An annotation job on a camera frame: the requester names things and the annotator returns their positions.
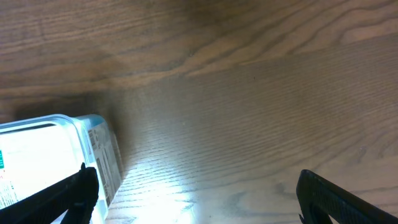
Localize clear plastic container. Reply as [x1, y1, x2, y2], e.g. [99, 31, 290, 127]
[1, 114, 119, 223]

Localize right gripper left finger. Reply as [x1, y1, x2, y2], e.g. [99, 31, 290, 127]
[1, 164, 99, 224]

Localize white green medicine box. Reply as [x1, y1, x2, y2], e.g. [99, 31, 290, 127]
[1, 125, 84, 208]

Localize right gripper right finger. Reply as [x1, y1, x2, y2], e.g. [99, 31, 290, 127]
[296, 169, 397, 224]

